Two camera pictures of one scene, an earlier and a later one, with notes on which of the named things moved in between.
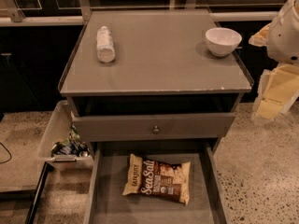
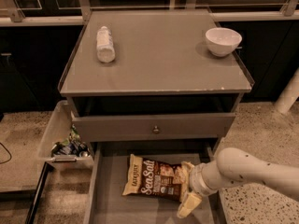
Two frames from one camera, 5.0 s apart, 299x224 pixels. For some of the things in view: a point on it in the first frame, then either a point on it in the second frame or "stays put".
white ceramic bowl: x=222 y=41 stays put
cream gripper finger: x=261 y=37 -> x=191 y=203
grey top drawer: x=158 y=123 stays put
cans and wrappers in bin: x=74 y=145 stays put
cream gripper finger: x=277 y=90 -> x=186 y=168
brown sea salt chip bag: x=158 y=179 stays put
